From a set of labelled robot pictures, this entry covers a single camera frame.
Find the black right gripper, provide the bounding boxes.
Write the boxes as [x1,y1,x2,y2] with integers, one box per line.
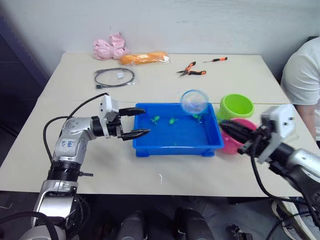
[220,120,275,157]

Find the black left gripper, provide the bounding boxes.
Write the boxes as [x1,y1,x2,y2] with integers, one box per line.
[105,107,152,142]

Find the pink plastic bucket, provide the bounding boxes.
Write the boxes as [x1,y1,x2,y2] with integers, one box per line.
[220,117,259,155]

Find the green plastic bucket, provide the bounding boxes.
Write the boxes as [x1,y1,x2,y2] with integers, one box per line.
[216,93,256,121]

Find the blue plastic tub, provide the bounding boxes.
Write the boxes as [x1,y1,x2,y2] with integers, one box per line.
[131,102,225,159]

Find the orange item in clear bag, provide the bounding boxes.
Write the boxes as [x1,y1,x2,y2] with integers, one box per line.
[118,50,174,67]

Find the orange black screwdriver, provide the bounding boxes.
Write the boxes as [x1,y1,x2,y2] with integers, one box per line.
[202,56,229,64]

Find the orange black pliers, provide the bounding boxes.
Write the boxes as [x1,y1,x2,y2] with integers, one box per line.
[175,61,208,78]

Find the crumpled pink plastic bag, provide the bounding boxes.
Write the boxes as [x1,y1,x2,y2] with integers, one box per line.
[92,31,131,61]

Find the person in white shirt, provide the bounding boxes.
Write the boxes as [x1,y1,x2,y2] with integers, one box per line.
[280,36,320,141]

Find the small black floor object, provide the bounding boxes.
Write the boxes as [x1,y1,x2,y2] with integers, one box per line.
[226,223,254,240]

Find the dark rounded shape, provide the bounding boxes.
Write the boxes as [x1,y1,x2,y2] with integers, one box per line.
[116,210,146,240]
[174,206,215,240]

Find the white sneaker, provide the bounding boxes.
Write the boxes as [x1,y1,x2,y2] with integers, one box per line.
[270,197,320,240]

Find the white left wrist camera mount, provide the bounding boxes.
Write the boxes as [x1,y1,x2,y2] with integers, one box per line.
[97,94,120,140]

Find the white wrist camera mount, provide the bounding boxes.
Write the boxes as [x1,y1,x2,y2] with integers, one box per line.
[257,104,298,165]
[97,94,120,140]

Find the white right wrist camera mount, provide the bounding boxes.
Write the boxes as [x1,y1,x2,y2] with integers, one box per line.
[257,104,298,165]

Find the black cable in clear bag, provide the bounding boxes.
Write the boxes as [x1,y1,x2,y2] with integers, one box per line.
[93,67,137,90]

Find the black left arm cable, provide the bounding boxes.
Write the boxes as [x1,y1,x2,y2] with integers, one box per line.
[43,92,110,161]

